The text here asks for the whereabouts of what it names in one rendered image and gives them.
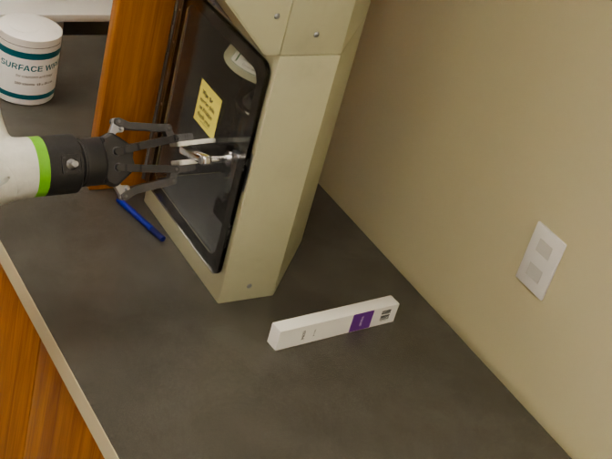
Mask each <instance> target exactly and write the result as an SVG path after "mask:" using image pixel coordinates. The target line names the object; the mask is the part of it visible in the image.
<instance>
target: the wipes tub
mask: <svg viewBox="0 0 612 459"><path fill-rule="evenodd" d="M62 35H63V30H62V28H61V27H60V25H58V24H57V23H56V22H54V21H52V20H50V19H48V18H45V17H43V16H40V15H33V14H25V13H16V14H10V15H4V16H2V17H0V98H2V99H3V100H5V101H8V102H10V103H14V104H17V105H24V106H35V105H41V104H44V103H45V102H47V101H49V100H50V99H51V98H52V97H53V95H54V91H55V86H56V74H57V68H58V61H59V55H60V48H61V41H62Z"/></svg>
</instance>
